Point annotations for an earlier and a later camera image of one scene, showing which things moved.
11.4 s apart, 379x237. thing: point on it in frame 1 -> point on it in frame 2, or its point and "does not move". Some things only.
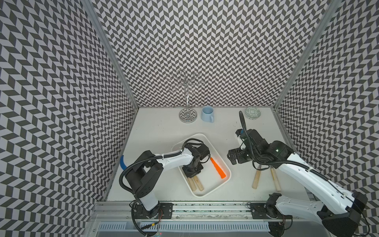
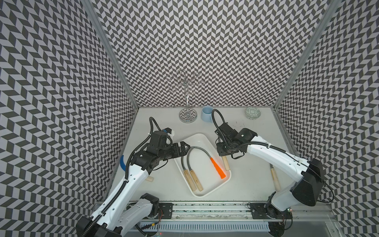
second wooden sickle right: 276,179 does not move
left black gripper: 189,174 -> 176,153
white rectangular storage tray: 209,178 does not move
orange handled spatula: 222,176 does not move
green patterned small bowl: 252,113 does not move
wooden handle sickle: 256,180 -> 226,163
